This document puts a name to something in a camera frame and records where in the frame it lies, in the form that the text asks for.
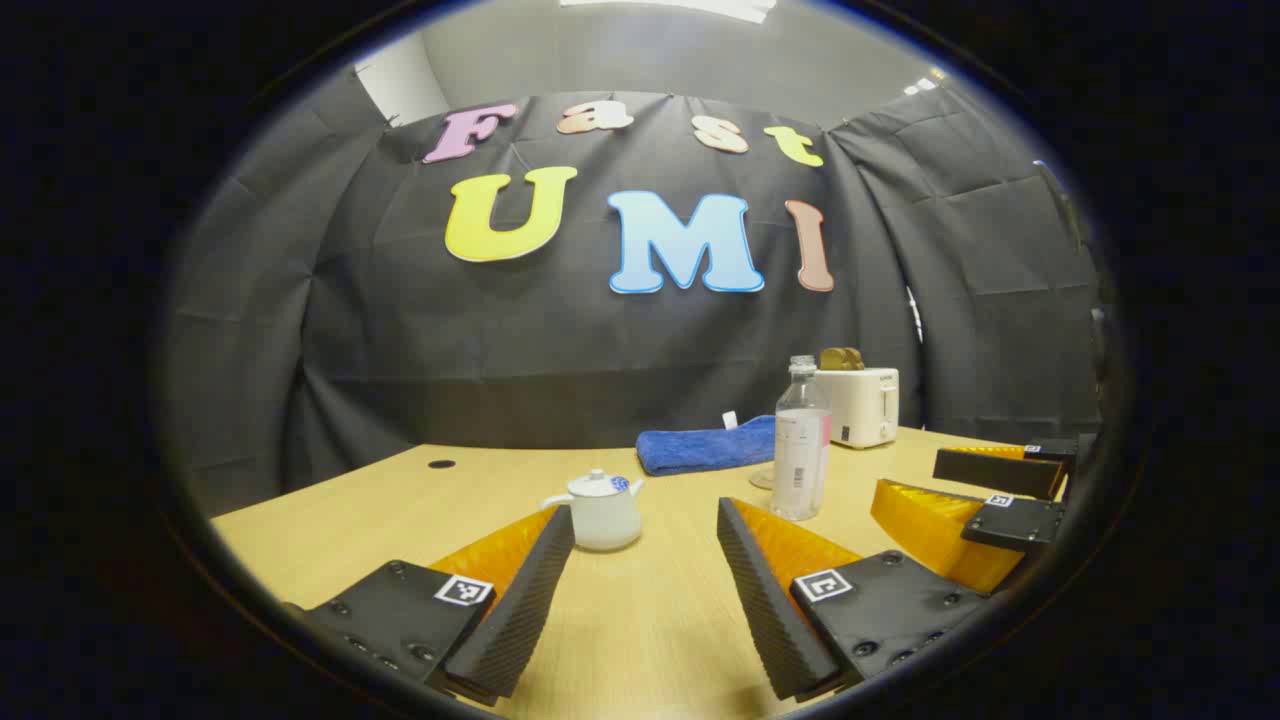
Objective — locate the blue folded towel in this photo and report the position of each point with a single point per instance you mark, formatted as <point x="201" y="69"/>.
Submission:
<point x="700" y="448"/>

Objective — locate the clear plastic water bottle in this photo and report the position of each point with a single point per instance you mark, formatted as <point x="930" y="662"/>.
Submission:
<point x="800" y="460"/>

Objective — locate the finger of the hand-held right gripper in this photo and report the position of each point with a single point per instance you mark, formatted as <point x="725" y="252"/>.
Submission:
<point x="1010" y="522"/>
<point x="1000" y="472"/>

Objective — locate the brown bread slice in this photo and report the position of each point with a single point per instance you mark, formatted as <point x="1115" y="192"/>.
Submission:
<point x="832" y="358"/>
<point x="856" y="359"/>

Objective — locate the round beige coaster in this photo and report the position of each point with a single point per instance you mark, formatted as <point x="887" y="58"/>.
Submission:
<point x="760" y="480"/>

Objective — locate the black backdrop cloth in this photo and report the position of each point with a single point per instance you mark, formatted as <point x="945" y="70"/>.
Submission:
<point x="560" y="350"/>

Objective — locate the white ceramic teacup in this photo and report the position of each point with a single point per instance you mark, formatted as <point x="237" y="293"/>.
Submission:
<point x="605" y="522"/>

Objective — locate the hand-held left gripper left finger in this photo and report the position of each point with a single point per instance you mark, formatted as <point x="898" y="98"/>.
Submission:
<point x="520" y="620"/>

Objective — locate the cream white toaster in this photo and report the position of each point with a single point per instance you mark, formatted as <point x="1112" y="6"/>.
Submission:
<point x="860" y="405"/>

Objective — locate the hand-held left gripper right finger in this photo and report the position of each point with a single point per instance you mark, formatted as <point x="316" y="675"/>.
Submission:
<point x="760" y="610"/>

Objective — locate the small ceiling light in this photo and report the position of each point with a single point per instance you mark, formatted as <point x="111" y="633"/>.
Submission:
<point x="922" y="85"/>

